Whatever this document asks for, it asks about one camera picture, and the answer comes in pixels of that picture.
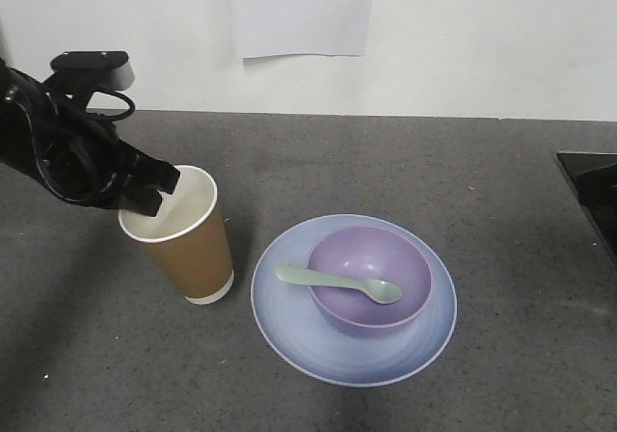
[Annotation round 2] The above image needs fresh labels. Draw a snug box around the purple plastic bowl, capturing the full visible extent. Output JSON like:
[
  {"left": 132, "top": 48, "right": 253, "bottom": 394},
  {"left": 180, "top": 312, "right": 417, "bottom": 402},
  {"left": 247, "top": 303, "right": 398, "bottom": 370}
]
[{"left": 308, "top": 227, "right": 434, "bottom": 338}]

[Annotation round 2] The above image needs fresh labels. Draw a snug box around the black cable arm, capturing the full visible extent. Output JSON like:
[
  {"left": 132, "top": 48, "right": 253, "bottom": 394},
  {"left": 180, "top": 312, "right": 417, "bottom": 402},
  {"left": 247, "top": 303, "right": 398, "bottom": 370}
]
[{"left": 9, "top": 84, "right": 136, "bottom": 206}]

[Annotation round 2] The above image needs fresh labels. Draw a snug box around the pale green plastic spoon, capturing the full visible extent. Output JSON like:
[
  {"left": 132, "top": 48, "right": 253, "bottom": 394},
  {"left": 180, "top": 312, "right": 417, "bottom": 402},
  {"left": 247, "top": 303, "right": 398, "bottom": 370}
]
[{"left": 274, "top": 265, "right": 403, "bottom": 305}]

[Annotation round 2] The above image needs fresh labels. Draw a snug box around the brown paper cup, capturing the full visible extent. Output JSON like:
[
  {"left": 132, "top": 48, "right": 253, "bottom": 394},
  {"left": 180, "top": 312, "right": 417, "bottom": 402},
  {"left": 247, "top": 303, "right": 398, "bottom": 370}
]
[{"left": 118, "top": 165, "right": 234, "bottom": 305}]

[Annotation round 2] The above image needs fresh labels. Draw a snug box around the light blue plate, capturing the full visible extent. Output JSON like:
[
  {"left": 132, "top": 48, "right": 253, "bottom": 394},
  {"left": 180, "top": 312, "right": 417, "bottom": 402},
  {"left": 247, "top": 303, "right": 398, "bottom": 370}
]
[{"left": 251, "top": 214, "right": 457, "bottom": 387}]

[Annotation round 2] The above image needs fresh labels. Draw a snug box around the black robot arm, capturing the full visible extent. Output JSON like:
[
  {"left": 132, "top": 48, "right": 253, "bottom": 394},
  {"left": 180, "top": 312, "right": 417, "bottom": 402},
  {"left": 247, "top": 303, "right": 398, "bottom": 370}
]
[{"left": 1, "top": 64, "right": 179, "bottom": 217}]

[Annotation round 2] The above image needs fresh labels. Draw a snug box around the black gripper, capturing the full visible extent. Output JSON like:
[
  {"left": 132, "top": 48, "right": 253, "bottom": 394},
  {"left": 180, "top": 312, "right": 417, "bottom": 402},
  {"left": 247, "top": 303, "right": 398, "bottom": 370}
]
[{"left": 28, "top": 111, "right": 180, "bottom": 217}]

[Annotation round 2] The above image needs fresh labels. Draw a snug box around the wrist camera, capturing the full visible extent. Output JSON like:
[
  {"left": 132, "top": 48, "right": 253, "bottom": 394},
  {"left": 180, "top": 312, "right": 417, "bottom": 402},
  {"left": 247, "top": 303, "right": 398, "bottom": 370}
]
[{"left": 44, "top": 51, "right": 135, "bottom": 95}]

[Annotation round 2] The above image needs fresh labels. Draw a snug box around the white paper sheet on wall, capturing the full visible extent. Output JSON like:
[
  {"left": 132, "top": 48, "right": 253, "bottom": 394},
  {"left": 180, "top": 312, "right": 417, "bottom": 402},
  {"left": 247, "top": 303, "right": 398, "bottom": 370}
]
[{"left": 232, "top": 0, "right": 373, "bottom": 59}]

